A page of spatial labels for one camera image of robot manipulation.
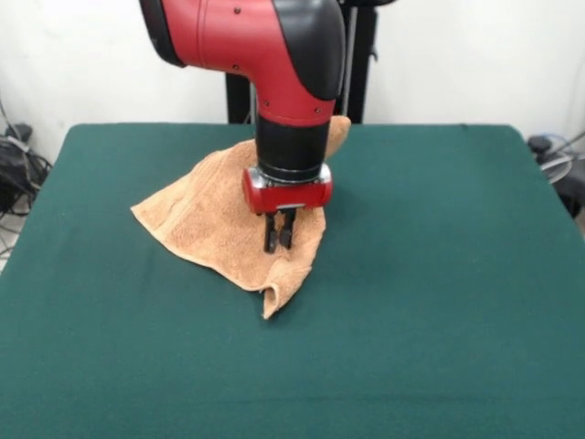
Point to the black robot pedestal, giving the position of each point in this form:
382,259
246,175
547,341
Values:
361,68

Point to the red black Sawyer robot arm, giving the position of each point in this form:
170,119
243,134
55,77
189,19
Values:
256,46

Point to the dark green table cloth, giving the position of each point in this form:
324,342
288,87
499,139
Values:
411,274

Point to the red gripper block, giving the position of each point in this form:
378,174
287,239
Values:
288,196

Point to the orange terry towel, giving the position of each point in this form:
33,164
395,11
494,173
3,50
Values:
205,219

